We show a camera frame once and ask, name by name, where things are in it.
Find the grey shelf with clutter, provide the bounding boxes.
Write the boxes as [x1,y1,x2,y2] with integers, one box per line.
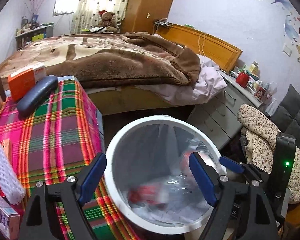
[15,24,54,50]

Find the small bright window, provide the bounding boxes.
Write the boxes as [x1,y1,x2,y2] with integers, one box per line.
[53,0,79,16]

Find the purple white small carton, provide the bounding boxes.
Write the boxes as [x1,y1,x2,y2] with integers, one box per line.
[0,196,20,239]

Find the wooden bed headboard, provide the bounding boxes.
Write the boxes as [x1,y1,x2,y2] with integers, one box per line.
[157,24,242,72]

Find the patterned window curtain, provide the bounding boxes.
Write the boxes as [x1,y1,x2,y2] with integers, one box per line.
[71,0,128,34]

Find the brown fleece blanket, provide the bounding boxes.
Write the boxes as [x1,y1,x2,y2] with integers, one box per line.
[0,32,200,88]

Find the red jar on cabinet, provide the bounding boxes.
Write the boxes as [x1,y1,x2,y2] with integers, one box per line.
[236,70,250,88]

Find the grey bedside drawer cabinet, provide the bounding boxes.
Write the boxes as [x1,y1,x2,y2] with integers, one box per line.
[187,70,261,150]

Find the white bed sheet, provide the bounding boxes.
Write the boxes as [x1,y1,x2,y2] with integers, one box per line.
[137,55,227,106]

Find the clear plastic bin liner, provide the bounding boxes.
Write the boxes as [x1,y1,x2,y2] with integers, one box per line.
[113,124,223,227]

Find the floral quilted cloth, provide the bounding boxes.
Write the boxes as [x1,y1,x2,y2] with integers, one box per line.
[237,104,300,204]

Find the white round trash bin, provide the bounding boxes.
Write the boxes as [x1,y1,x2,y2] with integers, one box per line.
[104,115,226,235]

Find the dark grey cushioned chair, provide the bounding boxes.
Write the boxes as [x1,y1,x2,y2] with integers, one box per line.
[270,85,300,148]

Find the brown teddy bear santa hat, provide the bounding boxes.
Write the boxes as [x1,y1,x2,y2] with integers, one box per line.
[96,10,117,33]

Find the plaid pink green tablecloth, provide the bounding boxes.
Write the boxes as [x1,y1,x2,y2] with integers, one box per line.
[0,77,141,239]

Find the orange white cardboard box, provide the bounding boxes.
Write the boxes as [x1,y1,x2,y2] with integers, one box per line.
[7,62,46,101]

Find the orange wooden wardrobe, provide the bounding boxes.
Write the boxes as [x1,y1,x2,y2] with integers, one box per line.
[120,0,173,34]

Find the white foam fruit net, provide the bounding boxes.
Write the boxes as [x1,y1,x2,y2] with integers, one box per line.
[0,145,26,205]

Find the red white carton in bin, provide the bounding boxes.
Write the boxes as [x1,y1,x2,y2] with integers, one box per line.
[127,182,169,206]

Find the dark blue glasses case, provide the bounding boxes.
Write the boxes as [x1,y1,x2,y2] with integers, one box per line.
[17,75,58,118]

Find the red flat card box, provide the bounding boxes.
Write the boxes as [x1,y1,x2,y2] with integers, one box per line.
[0,138,12,163]

